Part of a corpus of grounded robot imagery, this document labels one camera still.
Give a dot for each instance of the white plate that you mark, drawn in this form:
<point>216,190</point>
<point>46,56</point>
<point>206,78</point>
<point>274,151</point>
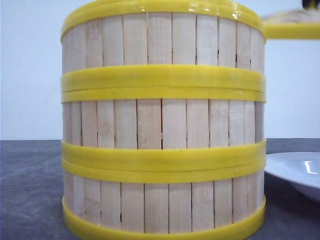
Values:
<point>296,180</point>

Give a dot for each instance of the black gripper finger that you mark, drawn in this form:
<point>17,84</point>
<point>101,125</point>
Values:
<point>310,4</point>

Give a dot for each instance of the front bamboo steamer basket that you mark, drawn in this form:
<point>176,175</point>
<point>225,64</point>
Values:
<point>225,209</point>

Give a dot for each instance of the yellow rimmed steamer lid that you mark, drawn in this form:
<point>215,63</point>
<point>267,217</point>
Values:
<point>302,24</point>

